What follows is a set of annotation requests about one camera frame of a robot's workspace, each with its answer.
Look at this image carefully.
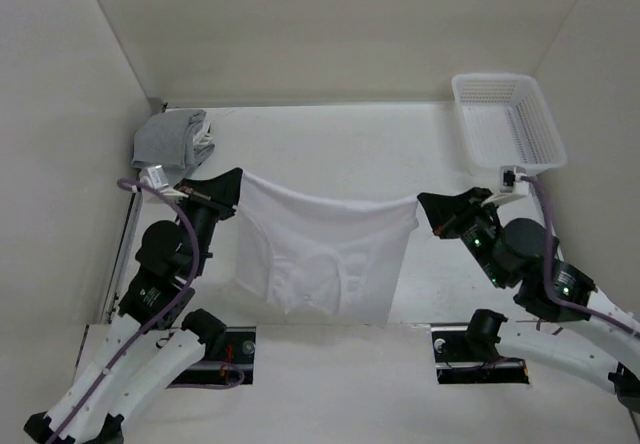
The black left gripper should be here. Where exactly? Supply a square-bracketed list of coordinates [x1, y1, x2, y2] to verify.
[172, 167, 245, 276]

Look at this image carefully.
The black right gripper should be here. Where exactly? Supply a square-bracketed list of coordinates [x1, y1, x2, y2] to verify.
[417, 184, 508, 286]

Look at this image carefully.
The white tank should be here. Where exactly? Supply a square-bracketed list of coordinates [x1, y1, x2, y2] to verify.
[193, 120, 213, 148]
[234, 173, 419, 326]

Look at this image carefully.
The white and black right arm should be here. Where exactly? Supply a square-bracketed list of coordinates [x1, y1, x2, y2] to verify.
[417, 187, 639, 412]

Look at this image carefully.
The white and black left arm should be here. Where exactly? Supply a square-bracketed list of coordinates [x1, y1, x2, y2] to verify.
[24, 168, 243, 443]

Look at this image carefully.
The white folded tank top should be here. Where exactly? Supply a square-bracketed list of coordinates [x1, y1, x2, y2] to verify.
[193, 120, 213, 148]

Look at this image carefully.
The grey folded tank top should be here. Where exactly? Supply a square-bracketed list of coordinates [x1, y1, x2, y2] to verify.
[131, 109, 215, 170]

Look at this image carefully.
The white plastic mesh basket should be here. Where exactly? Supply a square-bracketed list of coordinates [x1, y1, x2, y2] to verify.
[451, 73, 567, 178]

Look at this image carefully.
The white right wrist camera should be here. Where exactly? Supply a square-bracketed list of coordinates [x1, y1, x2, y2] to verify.
[483, 166, 530, 207]

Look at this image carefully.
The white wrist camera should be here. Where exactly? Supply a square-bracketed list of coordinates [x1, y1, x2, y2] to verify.
[483, 166, 530, 207]
[138, 165, 183, 200]

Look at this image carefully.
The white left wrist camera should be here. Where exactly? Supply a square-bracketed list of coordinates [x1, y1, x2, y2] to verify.
[138, 165, 183, 200]

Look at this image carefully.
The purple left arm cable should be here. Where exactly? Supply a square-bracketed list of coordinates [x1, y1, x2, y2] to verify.
[47, 178, 246, 444]

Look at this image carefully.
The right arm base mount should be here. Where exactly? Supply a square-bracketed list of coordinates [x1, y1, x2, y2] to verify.
[431, 309, 529, 385]

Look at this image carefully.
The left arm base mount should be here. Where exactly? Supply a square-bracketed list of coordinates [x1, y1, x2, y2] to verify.
[172, 327, 257, 387]

